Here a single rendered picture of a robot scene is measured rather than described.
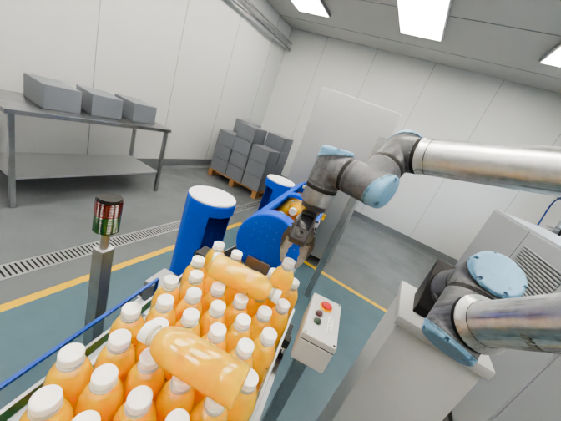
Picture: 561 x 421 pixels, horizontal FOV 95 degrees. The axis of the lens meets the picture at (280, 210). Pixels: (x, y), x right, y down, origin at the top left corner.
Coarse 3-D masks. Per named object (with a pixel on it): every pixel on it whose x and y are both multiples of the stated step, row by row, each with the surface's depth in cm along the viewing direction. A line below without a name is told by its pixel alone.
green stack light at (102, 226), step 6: (96, 216) 66; (120, 216) 70; (96, 222) 67; (102, 222) 67; (108, 222) 67; (114, 222) 68; (120, 222) 71; (96, 228) 67; (102, 228) 67; (108, 228) 68; (114, 228) 69; (102, 234) 68; (108, 234) 69
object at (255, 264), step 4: (248, 256) 104; (252, 256) 104; (248, 260) 104; (252, 260) 104; (256, 260) 103; (260, 260) 105; (248, 264) 105; (252, 264) 104; (256, 264) 104; (260, 264) 103; (264, 264) 103; (268, 264) 103; (252, 268) 105; (256, 268) 104; (260, 268) 104; (264, 268) 103; (268, 268) 103; (260, 272) 104; (264, 272) 104
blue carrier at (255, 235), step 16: (288, 192) 148; (272, 208) 115; (256, 224) 106; (272, 224) 104; (288, 224) 102; (240, 240) 110; (256, 240) 108; (272, 240) 105; (256, 256) 110; (272, 256) 107; (288, 256) 105
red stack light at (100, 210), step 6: (96, 204) 65; (102, 204) 65; (120, 204) 68; (96, 210) 66; (102, 210) 65; (108, 210) 66; (114, 210) 67; (120, 210) 69; (102, 216) 66; (108, 216) 66; (114, 216) 68
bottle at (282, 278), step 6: (276, 270) 80; (282, 270) 79; (288, 270) 78; (270, 276) 81; (276, 276) 79; (282, 276) 78; (288, 276) 78; (276, 282) 79; (282, 282) 78; (288, 282) 79; (276, 288) 79; (282, 288) 79; (288, 288) 80; (282, 294) 80; (270, 300) 81; (270, 306) 81
